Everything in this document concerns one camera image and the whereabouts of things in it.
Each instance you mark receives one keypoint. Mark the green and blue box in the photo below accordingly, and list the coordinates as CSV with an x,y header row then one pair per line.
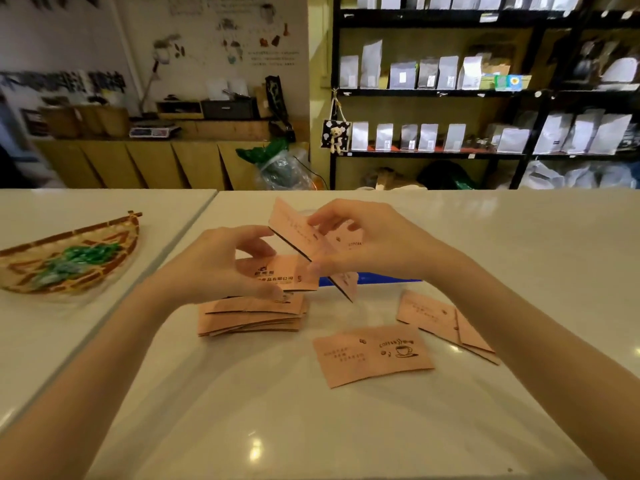
x,y
512,82

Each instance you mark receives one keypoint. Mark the white desk lamp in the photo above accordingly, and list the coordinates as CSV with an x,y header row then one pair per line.
x,y
161,54

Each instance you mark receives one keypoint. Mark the pile of green wrapped candies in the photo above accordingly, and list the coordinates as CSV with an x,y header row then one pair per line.
x,y
75,262

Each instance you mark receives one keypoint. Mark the digital weighing scale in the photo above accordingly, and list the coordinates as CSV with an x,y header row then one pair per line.
x,y
154,131

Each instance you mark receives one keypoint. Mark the person's left hand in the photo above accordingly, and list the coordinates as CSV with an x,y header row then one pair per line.
x,y
210,267

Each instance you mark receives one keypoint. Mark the woven bamboo basket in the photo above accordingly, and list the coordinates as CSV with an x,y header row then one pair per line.
x,y
30,274

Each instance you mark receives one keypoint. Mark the person's right thumb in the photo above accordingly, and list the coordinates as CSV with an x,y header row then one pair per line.
x,y
330,267

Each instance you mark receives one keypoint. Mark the clear plastic bag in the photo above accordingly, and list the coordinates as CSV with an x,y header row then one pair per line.
x,y
285,174

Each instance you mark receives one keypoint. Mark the white plastic bags heap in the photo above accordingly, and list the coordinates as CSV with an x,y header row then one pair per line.
x,y
575,177

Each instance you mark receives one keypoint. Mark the person's right hand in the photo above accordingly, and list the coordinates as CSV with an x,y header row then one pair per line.
x,y
385,239

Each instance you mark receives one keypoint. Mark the black and white wall picture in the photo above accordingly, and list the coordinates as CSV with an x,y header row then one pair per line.
x,y
60,84

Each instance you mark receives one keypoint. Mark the row of white pouches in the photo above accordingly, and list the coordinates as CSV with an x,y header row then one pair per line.
x,y
465,0

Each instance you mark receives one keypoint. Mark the brown paper box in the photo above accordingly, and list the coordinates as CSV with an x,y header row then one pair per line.
x,y
496,68

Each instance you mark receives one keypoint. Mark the black metal shelf rack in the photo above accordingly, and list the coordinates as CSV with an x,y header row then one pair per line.
x,y
440,92

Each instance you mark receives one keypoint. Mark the wooden crate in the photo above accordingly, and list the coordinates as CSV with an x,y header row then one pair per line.
x,y
85,122

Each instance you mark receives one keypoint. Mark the black metal box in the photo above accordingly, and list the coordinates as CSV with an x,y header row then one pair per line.
x,y
229,109

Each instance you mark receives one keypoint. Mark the wooden counter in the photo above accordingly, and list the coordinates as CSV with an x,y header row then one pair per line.
x,y
150,162

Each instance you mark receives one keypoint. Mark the person's left forearm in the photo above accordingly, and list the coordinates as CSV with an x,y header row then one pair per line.
x,y
75,384

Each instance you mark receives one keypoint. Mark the stack of pink sleeves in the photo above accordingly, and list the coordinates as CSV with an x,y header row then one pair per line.
x,y
250,317

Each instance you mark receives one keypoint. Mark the row of grey coffee pouches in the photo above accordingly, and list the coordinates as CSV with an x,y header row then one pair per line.
x,y
402,74

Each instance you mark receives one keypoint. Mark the person's left thumb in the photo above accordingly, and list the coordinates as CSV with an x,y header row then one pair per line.
x,y
267,288

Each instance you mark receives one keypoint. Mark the blue flat object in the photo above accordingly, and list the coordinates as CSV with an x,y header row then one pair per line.
x,y
375,279

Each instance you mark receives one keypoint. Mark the black pouch with teddy bear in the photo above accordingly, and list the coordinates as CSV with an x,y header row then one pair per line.
x,y
336,136

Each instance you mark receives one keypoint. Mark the brown paper package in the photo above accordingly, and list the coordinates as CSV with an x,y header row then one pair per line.
x,y
395,179

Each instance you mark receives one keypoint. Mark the person's right forearm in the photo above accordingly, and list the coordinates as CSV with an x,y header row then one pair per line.
x,y
540,354

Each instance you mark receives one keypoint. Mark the pink cardboard cup sleeve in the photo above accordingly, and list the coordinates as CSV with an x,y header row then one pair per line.
x,y
427,314
472,334
292,272
295,229
372,354

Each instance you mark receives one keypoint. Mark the dark bag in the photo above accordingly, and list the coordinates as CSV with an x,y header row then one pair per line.
x,y
445,175

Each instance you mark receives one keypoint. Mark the small silver pouch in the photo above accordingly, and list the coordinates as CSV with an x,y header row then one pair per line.
x,y
409,138
384,138
455,138
428,138
360,137

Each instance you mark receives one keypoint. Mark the tall black bag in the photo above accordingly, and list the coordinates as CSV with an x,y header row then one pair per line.
x,y
277,102

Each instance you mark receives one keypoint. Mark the large white bag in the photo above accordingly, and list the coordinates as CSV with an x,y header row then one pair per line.
x,y
610,134
550,134
582,132
512,140

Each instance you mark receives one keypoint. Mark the wooden tray box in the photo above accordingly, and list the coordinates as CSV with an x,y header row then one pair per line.
x,y
179,110

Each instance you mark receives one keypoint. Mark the green plastic bag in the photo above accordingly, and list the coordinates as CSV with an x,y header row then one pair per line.
x,y
260,152

